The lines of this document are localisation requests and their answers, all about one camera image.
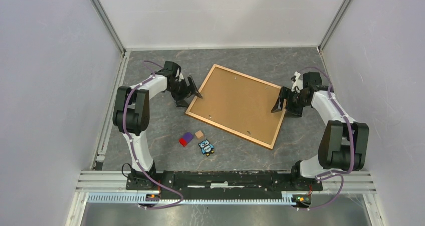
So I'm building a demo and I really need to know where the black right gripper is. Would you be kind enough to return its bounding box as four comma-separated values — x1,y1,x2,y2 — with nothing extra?
271,86,309,118

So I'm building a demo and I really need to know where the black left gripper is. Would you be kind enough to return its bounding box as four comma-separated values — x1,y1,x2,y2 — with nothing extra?
168,76,202,108

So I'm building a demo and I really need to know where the wooden picture frame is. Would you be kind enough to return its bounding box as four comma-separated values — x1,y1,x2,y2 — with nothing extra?
184,64,288,151

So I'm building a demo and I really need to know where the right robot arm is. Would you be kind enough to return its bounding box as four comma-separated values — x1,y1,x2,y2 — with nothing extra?
271,72,369,190

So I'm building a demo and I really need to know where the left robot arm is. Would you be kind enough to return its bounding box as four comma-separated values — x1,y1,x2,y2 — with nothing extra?
112,61,202,190

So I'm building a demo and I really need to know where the small tan wooden cube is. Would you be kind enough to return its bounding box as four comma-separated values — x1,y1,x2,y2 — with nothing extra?
195,130,204,139

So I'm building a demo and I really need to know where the red and purple block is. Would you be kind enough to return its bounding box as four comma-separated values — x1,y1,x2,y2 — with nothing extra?
179,132,194,147

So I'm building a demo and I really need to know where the blue owl figure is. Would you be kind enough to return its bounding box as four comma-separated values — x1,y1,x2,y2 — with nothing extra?
198,139,215,157

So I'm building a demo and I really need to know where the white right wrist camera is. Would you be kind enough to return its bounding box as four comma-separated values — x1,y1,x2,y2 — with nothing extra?
291,72,303,93

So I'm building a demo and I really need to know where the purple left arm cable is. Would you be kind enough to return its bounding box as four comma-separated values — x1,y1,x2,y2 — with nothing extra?
122,60,184,210

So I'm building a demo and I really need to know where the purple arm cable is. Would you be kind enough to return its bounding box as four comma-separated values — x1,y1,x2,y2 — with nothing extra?
122,60,184,210
295,67,356,211

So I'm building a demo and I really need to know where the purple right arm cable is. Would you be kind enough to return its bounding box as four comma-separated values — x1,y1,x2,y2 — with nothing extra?
295,67,356,211

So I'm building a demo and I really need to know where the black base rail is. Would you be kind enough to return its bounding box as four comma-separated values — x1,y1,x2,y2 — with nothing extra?
126,170,323,200

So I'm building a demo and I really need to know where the white toothed cable tray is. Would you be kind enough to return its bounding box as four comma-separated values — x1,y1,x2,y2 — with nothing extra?
87,192,296,206

